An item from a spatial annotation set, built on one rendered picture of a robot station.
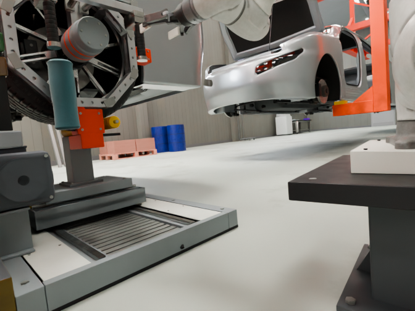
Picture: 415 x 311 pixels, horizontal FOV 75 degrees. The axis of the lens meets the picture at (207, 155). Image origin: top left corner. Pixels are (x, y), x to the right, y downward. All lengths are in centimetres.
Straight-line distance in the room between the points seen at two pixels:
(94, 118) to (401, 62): 113
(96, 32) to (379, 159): 107
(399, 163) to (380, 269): 23
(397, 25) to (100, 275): 86
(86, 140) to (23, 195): 39
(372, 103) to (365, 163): 358
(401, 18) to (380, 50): 375
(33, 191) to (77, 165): 45
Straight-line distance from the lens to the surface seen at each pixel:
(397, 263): 72
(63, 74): 118
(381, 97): 420
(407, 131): 73
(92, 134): 130
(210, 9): 93
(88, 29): 125
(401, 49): 50
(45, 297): 84
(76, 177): 145
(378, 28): 435
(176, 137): 808
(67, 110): 116
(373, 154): 65
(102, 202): 136
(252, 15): 98
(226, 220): 116
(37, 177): 103
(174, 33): 119
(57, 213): 131
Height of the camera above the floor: 41
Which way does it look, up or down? 4 degrees down
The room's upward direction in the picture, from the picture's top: 5 degrees counter-clockwise
